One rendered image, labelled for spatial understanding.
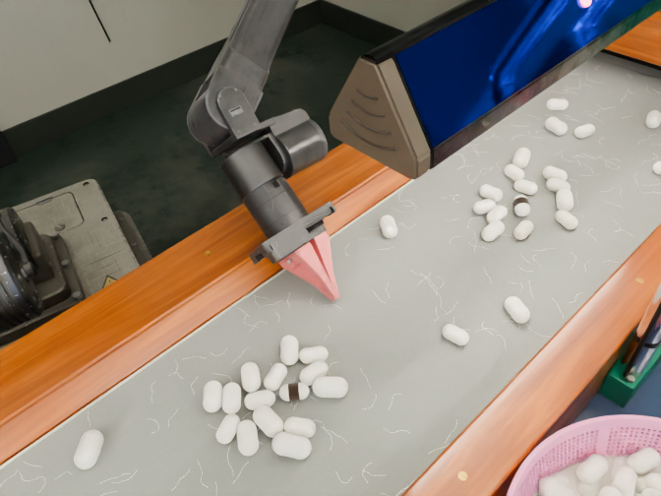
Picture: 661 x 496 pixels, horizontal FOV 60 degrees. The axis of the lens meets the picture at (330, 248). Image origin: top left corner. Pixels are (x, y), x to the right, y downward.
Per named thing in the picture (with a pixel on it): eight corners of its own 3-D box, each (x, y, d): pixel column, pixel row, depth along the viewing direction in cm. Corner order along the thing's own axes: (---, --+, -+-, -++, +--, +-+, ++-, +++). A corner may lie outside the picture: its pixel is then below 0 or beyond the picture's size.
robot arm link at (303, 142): (186, 118, 69) (211, 93, 61) (261, 87, 74) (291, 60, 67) (236, 207, 70) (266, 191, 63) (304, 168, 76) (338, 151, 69)
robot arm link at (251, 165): (210, 166, 68) (222, 146, 63) (254, 144, 71) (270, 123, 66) (241, 215, 68) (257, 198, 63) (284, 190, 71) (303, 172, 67)
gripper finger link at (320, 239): (363, 282, 65) (317, 215, 65) (315, 318, 62) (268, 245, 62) (339, 292, 71) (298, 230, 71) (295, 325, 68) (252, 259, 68)
